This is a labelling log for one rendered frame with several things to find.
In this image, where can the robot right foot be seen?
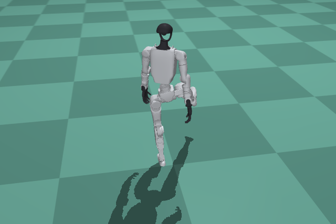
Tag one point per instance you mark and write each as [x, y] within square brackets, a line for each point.
[194, 103]

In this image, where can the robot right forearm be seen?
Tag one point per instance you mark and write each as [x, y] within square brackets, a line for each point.
[186, 89]

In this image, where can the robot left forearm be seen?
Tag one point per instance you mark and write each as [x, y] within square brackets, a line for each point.
[145, 80]

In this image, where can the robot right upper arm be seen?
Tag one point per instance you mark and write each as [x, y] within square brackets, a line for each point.
[182, 58]

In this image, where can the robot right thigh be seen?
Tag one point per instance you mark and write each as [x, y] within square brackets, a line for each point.
[179, 90]

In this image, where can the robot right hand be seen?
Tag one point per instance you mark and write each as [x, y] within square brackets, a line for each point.
[189, 109]

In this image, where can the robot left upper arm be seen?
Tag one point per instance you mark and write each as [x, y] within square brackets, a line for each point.
[146, 60]

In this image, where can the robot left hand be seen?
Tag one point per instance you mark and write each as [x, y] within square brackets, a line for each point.
[145, 95]

